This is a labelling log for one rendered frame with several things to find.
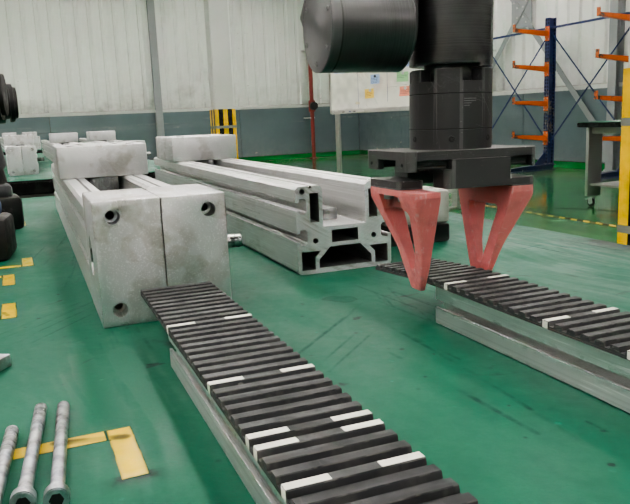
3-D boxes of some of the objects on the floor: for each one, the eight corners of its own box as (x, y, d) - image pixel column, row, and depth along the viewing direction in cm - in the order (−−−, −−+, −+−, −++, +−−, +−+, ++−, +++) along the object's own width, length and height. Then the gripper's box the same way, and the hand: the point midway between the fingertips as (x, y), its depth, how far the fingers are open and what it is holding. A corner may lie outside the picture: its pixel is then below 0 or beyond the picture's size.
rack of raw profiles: (442, 167, 1198) (441, 31, 1157) (487, 164, 1232) (487, 32, 1191) (587, 180, 899) (592, -3, 858) (640, 175, 933) (648, -1, 892)
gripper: (409, 62, 44) (411, 304, 47) (542, 62, 48) (537, 286, 51) (362, 71, 51) (366, 283, 54) (483, 70, 54) (481, 269, 57)
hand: (449, 274), depth 52 cm, fingers closed on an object, 5 cm apart
